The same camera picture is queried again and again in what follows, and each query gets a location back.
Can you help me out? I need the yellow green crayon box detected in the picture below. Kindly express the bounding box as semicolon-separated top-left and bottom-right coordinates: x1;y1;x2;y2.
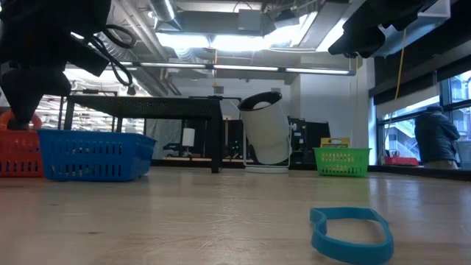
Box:
319;137;352;149

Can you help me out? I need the yellow hanging cable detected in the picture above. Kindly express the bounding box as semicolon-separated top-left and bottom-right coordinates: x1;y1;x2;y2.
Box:
394;28;408;101

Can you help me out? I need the blue plastic basket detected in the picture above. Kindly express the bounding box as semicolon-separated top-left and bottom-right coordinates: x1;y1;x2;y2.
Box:
38;129;157;182

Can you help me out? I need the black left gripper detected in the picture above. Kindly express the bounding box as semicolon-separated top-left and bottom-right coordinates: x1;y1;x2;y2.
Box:
0;0;111;130

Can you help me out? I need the black mesh metal shelf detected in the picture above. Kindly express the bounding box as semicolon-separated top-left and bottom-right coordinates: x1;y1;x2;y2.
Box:
58;94;224;174

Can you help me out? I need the silver ventilation duct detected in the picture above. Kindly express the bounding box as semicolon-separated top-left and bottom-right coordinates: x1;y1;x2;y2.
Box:
146;0;178;23

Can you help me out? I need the black aluminium table frame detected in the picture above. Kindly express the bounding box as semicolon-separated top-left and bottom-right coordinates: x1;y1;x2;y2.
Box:
150;158;471;182

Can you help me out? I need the long ceiling light bar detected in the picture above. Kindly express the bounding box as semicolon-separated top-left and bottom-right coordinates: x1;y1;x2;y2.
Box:
117;60;356;77

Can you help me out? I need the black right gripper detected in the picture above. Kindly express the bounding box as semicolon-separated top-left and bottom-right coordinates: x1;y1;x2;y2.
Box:
327;0;439;59

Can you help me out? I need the black cabinet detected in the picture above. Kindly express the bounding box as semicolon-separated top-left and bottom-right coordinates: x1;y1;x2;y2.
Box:
287;116;331;171

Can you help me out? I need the red spiral coil band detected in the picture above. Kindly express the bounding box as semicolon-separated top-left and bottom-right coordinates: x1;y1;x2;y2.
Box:
0;111;43;132

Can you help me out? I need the red plastic basket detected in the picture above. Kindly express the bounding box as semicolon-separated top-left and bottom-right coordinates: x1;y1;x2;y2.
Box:
0;128;45;178

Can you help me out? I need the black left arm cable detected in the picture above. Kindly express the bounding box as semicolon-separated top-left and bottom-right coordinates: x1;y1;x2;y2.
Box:
90;24;138;96

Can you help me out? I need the person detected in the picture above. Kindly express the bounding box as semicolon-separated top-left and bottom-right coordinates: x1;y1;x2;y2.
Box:
414;105;461;170

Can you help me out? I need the red tray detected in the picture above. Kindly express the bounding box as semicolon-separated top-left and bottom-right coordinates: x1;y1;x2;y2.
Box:
383;156;419;166

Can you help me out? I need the green plastic basket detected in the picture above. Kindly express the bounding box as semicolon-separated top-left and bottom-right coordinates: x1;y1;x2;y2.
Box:
313;146;372;178

